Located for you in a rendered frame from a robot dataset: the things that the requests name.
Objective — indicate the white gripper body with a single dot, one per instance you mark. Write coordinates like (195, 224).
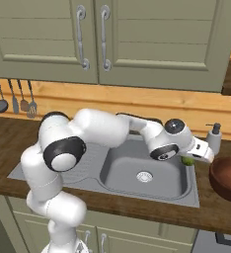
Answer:
(207, 153)

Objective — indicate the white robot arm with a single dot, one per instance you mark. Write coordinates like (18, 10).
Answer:
(97, 126)

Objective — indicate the green lime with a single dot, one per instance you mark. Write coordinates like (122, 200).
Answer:
(187, 161)

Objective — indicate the brown wooden bowl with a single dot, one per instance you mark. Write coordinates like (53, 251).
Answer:
(227, 178)

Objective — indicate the grey steel sink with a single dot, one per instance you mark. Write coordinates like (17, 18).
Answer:
(153, 184)

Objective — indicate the green lower cupboard door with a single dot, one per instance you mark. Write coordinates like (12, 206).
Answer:
(143, 242)
(25, 230)

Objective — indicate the green cupboard door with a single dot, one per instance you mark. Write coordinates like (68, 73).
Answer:
(163, 39)
(143, 242)
(35, 36)
(25, 230)

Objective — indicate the green upper cupboard door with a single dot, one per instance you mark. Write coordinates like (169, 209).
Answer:
(35, 36)
(163, 39)

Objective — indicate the grey soap dispenser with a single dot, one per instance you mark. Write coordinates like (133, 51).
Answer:
(214, 140)

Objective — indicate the grey dishwasher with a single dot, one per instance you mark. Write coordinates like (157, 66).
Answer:
(219, 243)

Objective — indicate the grey slotted hanging turner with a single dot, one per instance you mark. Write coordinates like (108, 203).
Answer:
(32, 110)

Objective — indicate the brown hanging spatula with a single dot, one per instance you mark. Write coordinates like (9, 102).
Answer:
(24, 105)

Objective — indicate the grey hanging spatula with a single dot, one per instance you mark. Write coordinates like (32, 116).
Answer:
(15, 104)

